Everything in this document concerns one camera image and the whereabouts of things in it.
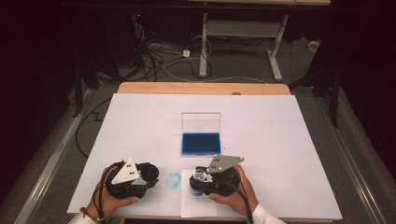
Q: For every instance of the white power adapter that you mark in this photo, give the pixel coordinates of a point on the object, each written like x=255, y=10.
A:
x=186, y=53

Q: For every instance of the person's left hand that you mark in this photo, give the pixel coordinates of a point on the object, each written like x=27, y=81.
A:
x=102, y=205

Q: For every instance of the aluminium floor rail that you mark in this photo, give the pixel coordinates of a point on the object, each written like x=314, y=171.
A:
x=351, y=174
x=46, y=169

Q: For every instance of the small white paper sheet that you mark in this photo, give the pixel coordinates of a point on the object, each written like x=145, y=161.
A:
x=199, y=207

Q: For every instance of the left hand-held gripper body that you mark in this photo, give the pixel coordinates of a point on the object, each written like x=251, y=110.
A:
x=126, y=174

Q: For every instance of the blue ink pad clear case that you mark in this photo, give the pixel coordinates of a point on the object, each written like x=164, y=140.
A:
x=200, y=143

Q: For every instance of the black box with red light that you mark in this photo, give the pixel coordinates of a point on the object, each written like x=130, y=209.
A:
x=137, y=31

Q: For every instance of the white power strip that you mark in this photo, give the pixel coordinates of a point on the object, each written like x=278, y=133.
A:
x=313, y=45

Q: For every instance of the black metal stand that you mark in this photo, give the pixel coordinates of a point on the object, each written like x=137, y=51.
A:
x=77, y=93
x=334, y=102

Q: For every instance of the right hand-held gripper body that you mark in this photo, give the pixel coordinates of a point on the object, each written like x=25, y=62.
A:
x=224, y=183

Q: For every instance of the white metal desk frame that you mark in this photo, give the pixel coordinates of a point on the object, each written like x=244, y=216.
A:
x=241, y=28

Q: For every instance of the beige desk top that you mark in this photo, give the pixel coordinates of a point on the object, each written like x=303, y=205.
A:
x=249, y=2

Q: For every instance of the person's right hand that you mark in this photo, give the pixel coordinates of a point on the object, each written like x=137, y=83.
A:
x=243, y=199

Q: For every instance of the wooden table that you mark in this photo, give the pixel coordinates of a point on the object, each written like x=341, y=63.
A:
x=186, y=88

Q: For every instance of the large white table cover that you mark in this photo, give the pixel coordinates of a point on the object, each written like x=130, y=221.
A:
x=264, y=130

